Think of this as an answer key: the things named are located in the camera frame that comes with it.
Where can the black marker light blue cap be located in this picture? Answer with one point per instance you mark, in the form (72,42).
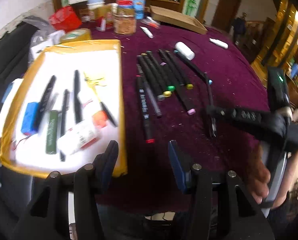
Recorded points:
(209,95)

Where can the yellow plastic clip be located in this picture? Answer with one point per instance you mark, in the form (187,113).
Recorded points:
(95,80)

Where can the white pill bottle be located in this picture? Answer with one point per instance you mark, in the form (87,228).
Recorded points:
(185,50)

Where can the yellow and black pen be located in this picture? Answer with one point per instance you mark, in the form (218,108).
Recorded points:
(107,112)

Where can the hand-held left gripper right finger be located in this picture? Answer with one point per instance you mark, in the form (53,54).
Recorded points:
(176,165)

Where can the gold packaging box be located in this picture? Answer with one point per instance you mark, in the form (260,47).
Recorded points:
(101,11)

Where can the dark green cylinder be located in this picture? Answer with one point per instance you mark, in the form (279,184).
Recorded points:
(51,132)

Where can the wooden door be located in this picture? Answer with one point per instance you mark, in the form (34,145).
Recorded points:
(226,5)

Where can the brown filled jar red lid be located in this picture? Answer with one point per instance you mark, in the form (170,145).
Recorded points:
(125,17)

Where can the clear plastic bag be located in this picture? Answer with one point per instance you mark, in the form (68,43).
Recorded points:
(36,22)

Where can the red and white packet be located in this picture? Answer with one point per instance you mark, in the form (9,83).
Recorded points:
(152,23)

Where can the red and white small box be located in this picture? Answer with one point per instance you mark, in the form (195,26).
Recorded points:
(102,25)

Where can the group of black markers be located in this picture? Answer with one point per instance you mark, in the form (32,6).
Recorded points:
(149,72)

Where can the thin black pen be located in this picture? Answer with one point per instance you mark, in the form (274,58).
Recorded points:
(63,122)

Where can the black marker white print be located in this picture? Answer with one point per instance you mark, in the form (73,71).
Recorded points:
(46,95)

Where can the small white squeeze tube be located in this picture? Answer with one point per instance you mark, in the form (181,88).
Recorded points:
(147,31)

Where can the person's right hand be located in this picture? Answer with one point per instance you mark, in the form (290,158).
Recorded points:
(260,180)

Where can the white plastic tube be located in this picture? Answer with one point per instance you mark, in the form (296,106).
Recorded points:
(218,43)

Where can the blue battery pack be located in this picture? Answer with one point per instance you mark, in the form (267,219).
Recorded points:
(31,117)

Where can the blue container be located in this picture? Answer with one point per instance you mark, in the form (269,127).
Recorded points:
(294,70)

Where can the plain black marker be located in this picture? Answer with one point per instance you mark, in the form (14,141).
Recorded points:
(77,95)

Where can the red plastic bag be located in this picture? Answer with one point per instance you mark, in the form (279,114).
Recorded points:
(65,17)

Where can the white bottle red label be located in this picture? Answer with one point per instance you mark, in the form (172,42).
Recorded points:
(78,136)

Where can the flat brown cardboard box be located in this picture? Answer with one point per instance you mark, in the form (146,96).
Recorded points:
(179,18)

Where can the yellow tape roll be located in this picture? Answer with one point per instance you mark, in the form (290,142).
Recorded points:
(76,35)

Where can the grey transparent pen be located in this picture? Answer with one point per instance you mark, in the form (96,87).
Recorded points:
(152,97)

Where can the maroon tablecloth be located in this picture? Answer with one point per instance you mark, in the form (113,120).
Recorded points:
(214,62)

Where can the yellow taped cardboard tray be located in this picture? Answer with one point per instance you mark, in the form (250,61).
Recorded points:
(88,55)

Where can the person's right forearm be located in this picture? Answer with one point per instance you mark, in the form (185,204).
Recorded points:
(289,180)

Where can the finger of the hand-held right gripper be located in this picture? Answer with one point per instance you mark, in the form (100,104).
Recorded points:
(239,116)

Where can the blue and white object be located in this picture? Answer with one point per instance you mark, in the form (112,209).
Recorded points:
(7,92)

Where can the black bag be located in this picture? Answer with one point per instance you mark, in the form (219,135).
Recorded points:
(6,55)

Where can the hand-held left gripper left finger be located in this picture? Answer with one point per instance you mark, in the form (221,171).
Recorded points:
(110,160)

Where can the white packaging box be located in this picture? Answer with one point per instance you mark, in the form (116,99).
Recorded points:
(46,42)

